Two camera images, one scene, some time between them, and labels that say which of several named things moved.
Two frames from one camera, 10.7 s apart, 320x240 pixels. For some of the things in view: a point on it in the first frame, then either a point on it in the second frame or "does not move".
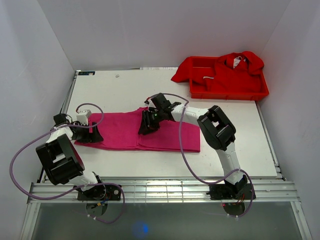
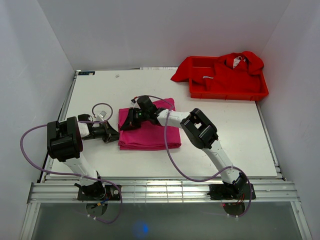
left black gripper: [92, 137] → [112, 135]
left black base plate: [102, 192] does not move
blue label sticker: [86, 73] does not move
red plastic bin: [205, 65] does not move
